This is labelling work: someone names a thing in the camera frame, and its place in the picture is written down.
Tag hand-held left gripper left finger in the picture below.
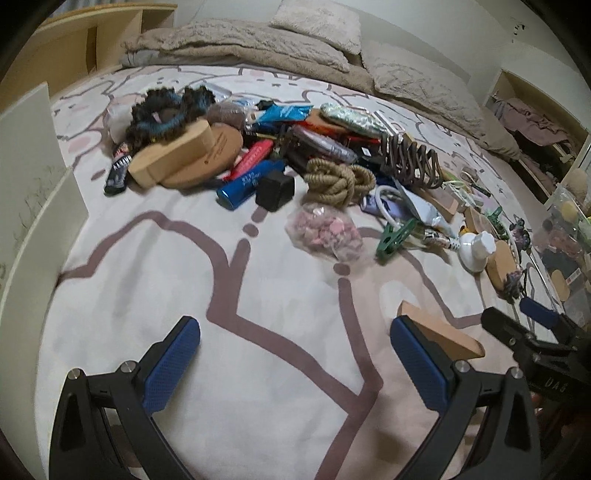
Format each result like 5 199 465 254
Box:
48 315 202 480

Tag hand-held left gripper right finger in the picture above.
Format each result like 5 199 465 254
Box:
390 315 543 480

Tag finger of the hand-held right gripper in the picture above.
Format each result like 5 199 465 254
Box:
518 296 591 348
481 307 563 366

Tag multicoloured braided cord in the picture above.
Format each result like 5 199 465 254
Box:
503 270 527 303

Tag white cardboard box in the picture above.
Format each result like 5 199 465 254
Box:
0 82 90 324

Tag clear storage bin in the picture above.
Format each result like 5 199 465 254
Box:
538 182 591 324

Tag round wooden coaster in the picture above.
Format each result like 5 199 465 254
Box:
485 240 518 291

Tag purple braided scrunchie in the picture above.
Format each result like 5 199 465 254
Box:
510 217 532 252

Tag small white bottle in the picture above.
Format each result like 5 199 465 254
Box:
458 231 497 273

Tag bunny printed blanket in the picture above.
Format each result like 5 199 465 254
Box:
34 65 573 480

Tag green clothes peg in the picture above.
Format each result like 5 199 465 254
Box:
375 219 430 259
485 208 505 237

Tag beige loofah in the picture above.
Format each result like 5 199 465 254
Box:
566 168 589 199

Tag white squeeze tube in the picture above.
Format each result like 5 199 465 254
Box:
399 187 451 232

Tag bag of pink stones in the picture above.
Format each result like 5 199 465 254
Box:
285 203 365 263

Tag pile of clothes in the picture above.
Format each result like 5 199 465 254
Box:
492 95 578 153

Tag blue tube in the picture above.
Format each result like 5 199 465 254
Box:
217 159 287 210

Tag black tube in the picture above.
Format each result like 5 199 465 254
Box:
104 141 134 195

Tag black charger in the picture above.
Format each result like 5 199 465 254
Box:
255 170 296 212

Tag red tube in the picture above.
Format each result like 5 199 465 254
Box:
226 140 275 183

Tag black blue scrunchie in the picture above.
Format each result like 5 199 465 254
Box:
127 85 217 144

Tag clear case red contents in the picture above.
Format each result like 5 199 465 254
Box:
295 124 358 162

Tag crumpled clear plastic bag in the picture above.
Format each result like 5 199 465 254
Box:
102 99 139 141

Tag shiny green pouch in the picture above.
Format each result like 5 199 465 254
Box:
320 102 393 138

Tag beige quilted pillow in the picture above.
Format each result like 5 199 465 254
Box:
360 46 490 137
157 18 352 73

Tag blue packet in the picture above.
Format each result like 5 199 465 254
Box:
252 102 315 132

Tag beige duvet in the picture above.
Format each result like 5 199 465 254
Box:
121 34 522 160

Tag wooden shelf unit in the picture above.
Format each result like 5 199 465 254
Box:
28 2 178 100

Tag beige fluffy pillow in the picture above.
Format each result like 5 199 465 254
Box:
270 0 363 55

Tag knotted jute rope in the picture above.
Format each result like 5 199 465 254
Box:
302 157 377 208

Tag wooden wall niche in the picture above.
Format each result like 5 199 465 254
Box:
485 68 591 204

